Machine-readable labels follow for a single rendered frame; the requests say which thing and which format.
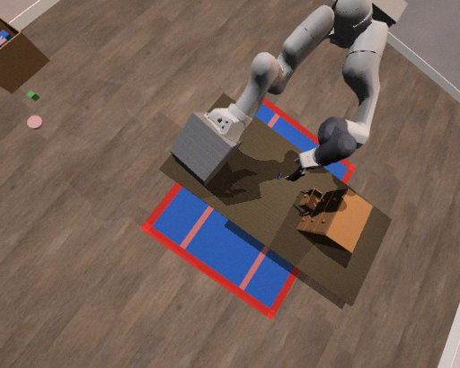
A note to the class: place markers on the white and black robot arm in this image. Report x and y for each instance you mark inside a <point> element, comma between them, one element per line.
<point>338,138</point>

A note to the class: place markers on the brown wooden chest of drawers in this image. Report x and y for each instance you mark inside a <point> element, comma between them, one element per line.
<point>346,225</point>

